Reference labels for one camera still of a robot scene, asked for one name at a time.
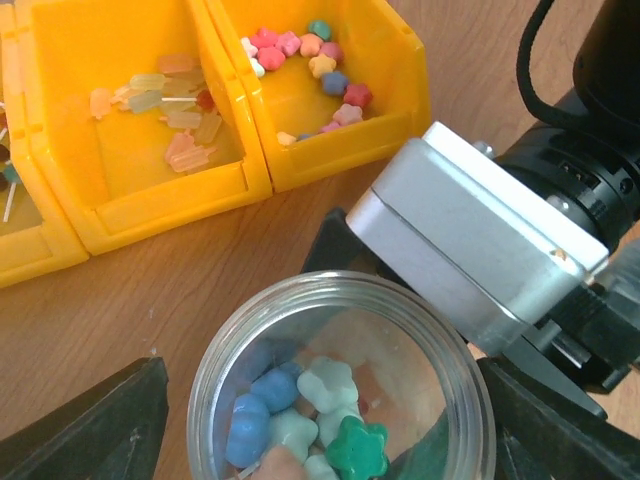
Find clear plastic cup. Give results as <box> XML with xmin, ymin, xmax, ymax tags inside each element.
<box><xmin>187</xmin><ymin>271</ymin><xmax>497</xmax><ymax>479</ymax></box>

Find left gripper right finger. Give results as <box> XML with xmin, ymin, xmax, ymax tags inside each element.
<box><xmin>478</xmin><ymin>358</ymin><xmax>639</xmax><ymax>479</ymax></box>

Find lollipops in cup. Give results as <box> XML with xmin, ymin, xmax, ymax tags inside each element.
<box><xmin>223</xmin><ymin>342</ymin><xmax>390</xmax><ymax>479</ymax></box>

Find yellow three-compartment bin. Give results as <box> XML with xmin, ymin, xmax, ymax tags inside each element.
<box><xmin>1</xmin><ymin>1</ymin><xmax>430</xmax><ymax>286</ymax></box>

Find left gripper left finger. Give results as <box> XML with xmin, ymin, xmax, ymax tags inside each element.
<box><xmin>1</xmin><ymin>357</ymin><xmax>169</xmax><ymax>479</ymax></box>

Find pile of star candies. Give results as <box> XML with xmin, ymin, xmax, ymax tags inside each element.
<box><xmin>240</xmin><ymin>20</ymin><xmax>373</xmax><ymax>147</ymax></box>

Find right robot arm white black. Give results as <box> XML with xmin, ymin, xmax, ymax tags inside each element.
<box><xmin>304</xmin><ymin>1</ymin><xmax>639</xmax><ymax>394</ymax></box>

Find pile of translucent popsicle candies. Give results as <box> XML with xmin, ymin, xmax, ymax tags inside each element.
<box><xmin>89</xmin><ymin>53</ymin><xmax>223</xmax><ymax>174</ymax></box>

